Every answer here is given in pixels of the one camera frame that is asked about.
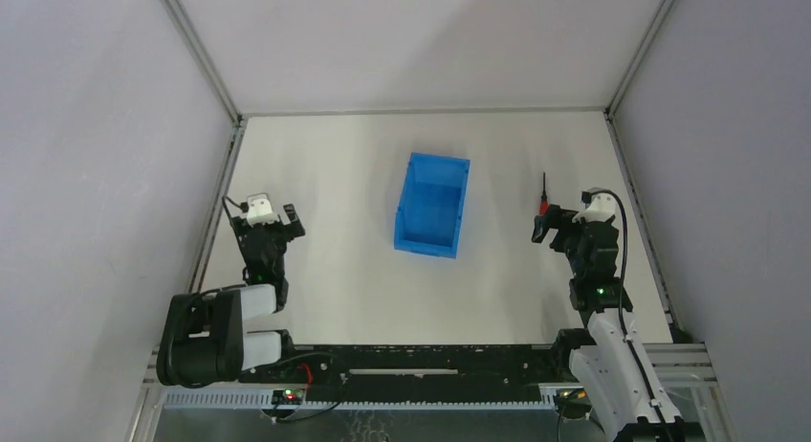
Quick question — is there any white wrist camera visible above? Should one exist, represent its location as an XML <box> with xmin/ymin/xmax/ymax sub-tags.
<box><xmin>573</xmin><ymin>188</ymin><xmax>618</xmax><ymax>223</ymax></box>
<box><xmin>245</xmin><ymin>192</ymin><xmax>280</xmax><ymax>226</ymax></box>

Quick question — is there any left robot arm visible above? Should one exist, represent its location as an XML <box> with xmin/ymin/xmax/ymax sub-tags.
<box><xmin>156</xmin><ymin>198</ymin><xmax>305</xmax><ymax>388</ymax></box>

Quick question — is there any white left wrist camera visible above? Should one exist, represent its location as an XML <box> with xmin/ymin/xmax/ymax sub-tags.
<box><xmin>245</xmin><ymin>192</ymin><xmax>280</xmax><ymax>226</ymax></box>

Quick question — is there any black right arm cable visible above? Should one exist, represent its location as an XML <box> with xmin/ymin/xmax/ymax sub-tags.
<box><xmin>587</xmin><ymin>188</ymin><xmax>674</xmax><ymax>442</ymax></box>

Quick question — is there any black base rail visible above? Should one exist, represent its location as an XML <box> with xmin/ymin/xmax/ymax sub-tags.
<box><xmin>238</xmin><ymin>344</ymin><xmax>575</xmax><ymax>404</ymax></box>

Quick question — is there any red black screwdriver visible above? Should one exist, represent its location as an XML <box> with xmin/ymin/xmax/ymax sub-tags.
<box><xmin>538</xmin><ymin>172</ymin><xmax>549</xmax><ymax>215</ymax></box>

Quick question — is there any small green circuit board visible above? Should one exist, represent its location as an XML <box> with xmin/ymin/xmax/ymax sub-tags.
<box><xmin>271</xmin><ymin>388</ymin><xmax>306</xmax><ymax>407</ymax></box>

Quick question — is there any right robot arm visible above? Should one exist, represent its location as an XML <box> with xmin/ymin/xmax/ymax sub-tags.
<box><xmin>532</xmin><ymin>205</ymin><xmax>703</xmax><ymax>441</ymax></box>

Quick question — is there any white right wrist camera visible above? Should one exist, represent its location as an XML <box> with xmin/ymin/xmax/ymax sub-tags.
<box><xmin>573</xmin><ymin>188</ymin><xmax>618</xmax><ymax>223</ymax></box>

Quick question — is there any blue plastic bin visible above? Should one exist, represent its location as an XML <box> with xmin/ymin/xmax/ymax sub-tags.
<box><xmin>393</xmin><ymin>152</ymin><xmax>471</xmax><ymax>259</ymax></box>

